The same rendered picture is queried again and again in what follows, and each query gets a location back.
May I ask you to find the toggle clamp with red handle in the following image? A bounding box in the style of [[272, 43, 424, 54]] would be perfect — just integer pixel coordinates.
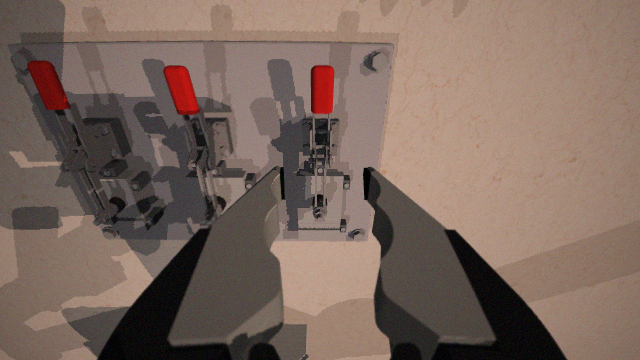
[[163, 65, 234, 225], [27, 61, 131, 226]]

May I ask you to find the grey toggle clamp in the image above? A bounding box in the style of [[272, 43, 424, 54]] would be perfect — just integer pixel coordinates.
[[302, 65, 340, 222]]

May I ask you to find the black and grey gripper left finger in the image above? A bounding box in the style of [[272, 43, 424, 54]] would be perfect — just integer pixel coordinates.
[[97, 166, 285, 360]]

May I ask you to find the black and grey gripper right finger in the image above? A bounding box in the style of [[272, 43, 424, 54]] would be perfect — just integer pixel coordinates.
[[363, 167, 567, 360]]

